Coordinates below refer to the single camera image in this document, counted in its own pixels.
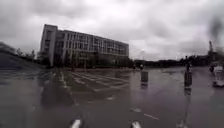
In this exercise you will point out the large grey glass-fronted building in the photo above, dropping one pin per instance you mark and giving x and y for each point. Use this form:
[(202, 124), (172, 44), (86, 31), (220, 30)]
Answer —
[(83, 46)]

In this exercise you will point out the dark bollard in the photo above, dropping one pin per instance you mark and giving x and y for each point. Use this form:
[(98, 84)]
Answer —
[(188, 79), (144, 76)]

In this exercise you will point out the row of trees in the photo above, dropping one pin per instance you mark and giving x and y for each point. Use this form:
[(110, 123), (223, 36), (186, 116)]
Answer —
[(166, 63)]

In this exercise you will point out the robot's own part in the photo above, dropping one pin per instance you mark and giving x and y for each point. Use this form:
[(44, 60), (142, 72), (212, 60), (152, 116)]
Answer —
[(136, 125), (76, 124)]

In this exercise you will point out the dark sloped embankment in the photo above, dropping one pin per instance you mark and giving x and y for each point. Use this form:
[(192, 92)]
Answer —
[(13, 61)]

